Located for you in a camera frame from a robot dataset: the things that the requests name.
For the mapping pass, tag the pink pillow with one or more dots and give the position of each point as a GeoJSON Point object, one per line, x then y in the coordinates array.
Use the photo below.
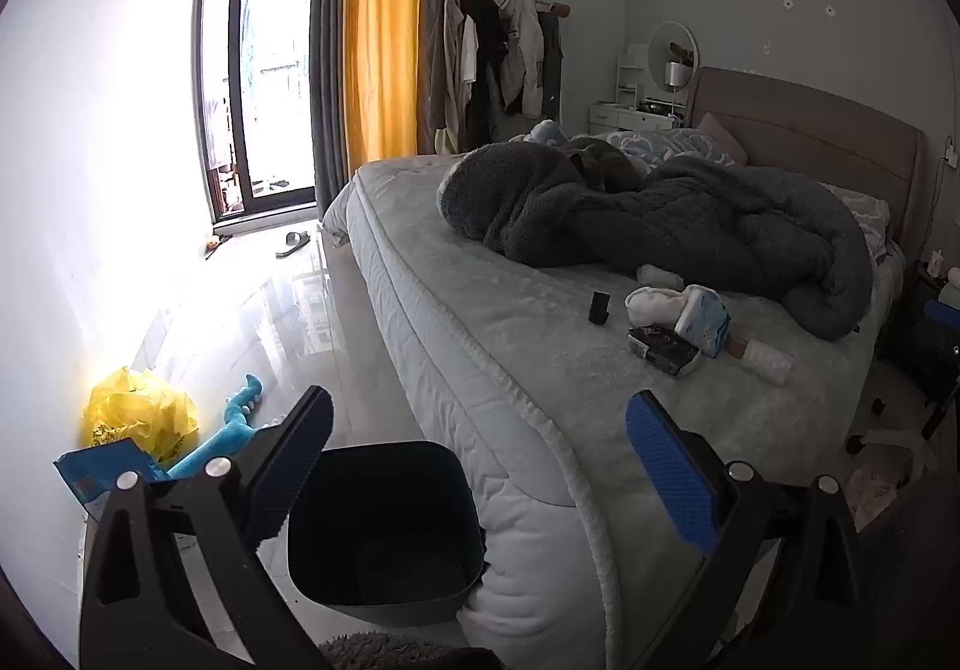
{"type": "Point", "coordinates": [724, 137]}

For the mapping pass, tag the white jacket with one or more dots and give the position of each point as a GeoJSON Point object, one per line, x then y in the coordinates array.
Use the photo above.
{"type": "Point", "coordinates": [525, 47]}

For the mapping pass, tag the white dresser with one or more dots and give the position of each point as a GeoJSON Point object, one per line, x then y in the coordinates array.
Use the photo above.
{"type": "Point", "coordinates": [611, 115]}

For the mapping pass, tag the white shirt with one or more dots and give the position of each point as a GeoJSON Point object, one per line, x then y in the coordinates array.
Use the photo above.
{"type": "Point", "coordinates": [469, 47]}

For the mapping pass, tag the beige coat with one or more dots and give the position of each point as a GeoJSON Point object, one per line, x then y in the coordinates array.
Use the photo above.
{"type": "Point", "coordinates": [444, 77]}

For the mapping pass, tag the dark teal plastic bin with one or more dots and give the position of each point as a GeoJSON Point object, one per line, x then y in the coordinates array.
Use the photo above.
{"type": "Point", "coordinates": [390, 512]}

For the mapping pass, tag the dark grey fleece blanket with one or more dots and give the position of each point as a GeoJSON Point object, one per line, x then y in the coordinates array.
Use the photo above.
{"type": "Point", "coordinates": [675, 220]}

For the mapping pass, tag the white sock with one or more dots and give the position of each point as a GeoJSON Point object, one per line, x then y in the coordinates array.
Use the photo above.
{"type": "Point", "coordinates": [661, 277]}

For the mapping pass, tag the brown padded headboard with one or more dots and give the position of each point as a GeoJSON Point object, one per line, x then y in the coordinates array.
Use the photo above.
{"type": "Point", "coordinates": [825, 137]}

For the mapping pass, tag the blue plush toy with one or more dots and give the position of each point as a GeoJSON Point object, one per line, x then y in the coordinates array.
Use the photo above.
{"type": "Point", "coordinates": [232, 430]}

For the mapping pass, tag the round mirror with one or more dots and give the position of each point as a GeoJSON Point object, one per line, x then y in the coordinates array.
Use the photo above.
{"type": "Point", "coordinates": [664, 43]}

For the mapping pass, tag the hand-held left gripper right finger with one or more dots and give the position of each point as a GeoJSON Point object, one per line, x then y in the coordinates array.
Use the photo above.
{"type": "Point", "coordinates": [671, 467]}

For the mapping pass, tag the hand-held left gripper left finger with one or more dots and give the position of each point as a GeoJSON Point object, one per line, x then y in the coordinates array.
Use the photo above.
{"type": "Point", "coordinates": [296, 452]}

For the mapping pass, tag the blue patterned quilt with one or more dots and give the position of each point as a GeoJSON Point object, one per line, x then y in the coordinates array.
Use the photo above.
{"type": "Point", "coordinates": [660, 141]}

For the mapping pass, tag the blue white tissue packet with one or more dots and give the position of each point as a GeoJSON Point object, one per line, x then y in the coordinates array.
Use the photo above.
{"type": "Point", "coordinates": [705, 321]}

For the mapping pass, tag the small black object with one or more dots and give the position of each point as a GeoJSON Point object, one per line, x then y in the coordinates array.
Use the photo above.
{"type": "Point", "coordinates": [600, 310]}

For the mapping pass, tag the white shelf organizer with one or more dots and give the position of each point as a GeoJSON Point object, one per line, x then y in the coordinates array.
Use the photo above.
{"type": "Point", "coordinates": [630, 70]}

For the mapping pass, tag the clothes on rack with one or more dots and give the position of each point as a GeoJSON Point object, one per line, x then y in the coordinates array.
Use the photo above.
{"type": "Point", "coordinates": [487, 39]}

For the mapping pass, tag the bed with grey mattress cover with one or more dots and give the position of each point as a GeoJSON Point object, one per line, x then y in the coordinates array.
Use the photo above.
{"type": "Point", "coordinates": [465, 280]}

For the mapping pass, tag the dark brown cloth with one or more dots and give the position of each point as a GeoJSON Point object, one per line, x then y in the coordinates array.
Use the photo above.
{"type": "Point", "coordinates": [607, 167]}

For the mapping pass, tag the white cloth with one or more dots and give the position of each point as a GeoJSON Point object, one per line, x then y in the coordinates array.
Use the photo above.
{"type": "Point", "coordinates": [651, 306]}

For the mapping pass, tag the dark nightstand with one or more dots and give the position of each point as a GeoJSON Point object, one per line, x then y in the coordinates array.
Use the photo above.
{"type": "Point", "coordinates": [919, 347]}

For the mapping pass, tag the white chair base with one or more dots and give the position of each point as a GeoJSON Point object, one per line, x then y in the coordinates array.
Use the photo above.
{"type": "Point", "coordinates": [892, 443]}

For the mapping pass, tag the grey fuzzy cloth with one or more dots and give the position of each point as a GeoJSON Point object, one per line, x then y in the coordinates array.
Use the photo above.
{"type": "Point", "coordinates": [375, 651]}

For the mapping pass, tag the dark framed glass door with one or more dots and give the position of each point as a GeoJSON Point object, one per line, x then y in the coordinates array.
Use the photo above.
{"type": "Point", "coordinates": [236, 115]}

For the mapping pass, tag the small orange object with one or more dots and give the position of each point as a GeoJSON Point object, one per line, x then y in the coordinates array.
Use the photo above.
{"type": "Point", "coordinates": [214, 244]}

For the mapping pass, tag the white table lamp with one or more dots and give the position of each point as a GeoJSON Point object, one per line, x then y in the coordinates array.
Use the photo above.
{"type": "Point", "coordinates": [676, 73]}

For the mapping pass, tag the wall charger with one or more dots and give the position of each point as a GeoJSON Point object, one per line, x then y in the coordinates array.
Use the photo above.
{"type": "Point", "coordinates": [951, 154]}

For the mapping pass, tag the yellow curtain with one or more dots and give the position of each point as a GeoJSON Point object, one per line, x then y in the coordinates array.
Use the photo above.
{"type": "Point", "coordinates": [382, 39]}

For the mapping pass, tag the yellow plastic bag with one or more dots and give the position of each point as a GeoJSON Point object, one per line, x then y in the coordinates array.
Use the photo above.
{"type": "Point", "coordinates": [142, 407]}

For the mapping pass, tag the black packet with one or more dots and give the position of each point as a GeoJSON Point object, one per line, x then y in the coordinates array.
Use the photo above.
{"type": "Point", "coordinates": [664, 349]}

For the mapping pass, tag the grey slipper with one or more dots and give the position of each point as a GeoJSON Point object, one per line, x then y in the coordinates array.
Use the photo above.
{"type": "Point", "coordinates": [292, 244]}

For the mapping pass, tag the dark grey trousers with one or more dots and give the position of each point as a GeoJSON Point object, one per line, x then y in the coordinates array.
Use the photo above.
{"type": "Point", "coordinates": [551, 62]}

